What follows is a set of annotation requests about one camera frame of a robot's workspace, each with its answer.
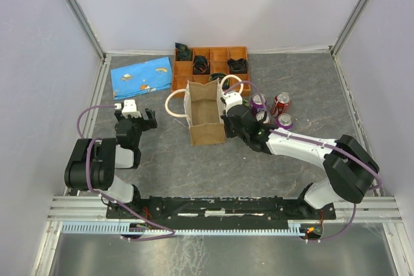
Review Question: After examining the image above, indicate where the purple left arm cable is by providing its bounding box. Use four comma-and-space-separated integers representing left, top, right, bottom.
76, 103, 177, 242

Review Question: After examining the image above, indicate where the purple soda can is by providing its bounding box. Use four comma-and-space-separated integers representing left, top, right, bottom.
276, 113, 293, 131
250, 93, 267, 115

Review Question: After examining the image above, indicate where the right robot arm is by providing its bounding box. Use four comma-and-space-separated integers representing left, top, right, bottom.
221, 105, 379, 218

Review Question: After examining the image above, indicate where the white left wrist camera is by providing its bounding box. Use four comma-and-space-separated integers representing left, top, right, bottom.
122, 100, 142, 118

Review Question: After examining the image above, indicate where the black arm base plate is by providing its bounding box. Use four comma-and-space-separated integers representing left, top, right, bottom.
106, 196, 336, 231

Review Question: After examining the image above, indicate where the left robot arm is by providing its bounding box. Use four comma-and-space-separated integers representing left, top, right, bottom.
64, 109, 157, 218

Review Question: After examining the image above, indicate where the orange compartment tray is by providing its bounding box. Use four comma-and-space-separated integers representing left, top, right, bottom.
171, 47, 250, 91

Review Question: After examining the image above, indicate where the red soda can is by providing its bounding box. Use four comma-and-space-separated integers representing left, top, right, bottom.
271, 92, 291, 117
256, 111, 271, 124

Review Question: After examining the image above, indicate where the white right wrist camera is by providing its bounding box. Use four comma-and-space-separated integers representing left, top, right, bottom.
221, 91, 243, 114

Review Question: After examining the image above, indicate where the dark patterned rolled fabric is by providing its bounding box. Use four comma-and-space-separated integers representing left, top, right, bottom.
175, 43, 193, 61

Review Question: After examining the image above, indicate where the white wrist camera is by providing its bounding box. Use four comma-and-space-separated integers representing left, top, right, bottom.
122, 100, 142, 118
221, 91, 243, 114

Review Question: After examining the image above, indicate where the black rolled band right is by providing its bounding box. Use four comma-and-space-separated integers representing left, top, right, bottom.
227, 58, 249, 74

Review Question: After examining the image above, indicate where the blue patterned cloth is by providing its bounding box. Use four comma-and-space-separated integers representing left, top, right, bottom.
111, 57, 173, 100

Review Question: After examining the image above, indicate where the light blue cable duct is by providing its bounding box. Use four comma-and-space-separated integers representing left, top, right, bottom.
61, 221, 305, 237

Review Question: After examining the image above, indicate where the brown canvas bag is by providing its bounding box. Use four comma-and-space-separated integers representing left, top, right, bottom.
164, 74, 243, 146

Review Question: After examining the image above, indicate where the black rolled band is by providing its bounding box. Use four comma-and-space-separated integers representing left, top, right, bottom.
193, 55, 210, 75
227, 58, 249, 74

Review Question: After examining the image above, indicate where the black rolled band left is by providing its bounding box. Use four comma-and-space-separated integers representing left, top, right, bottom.
193, 55, 210, 75

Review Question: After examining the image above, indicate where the dark rolled fabric behind bag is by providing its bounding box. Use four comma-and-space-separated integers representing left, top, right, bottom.
209, 72, 230, 90

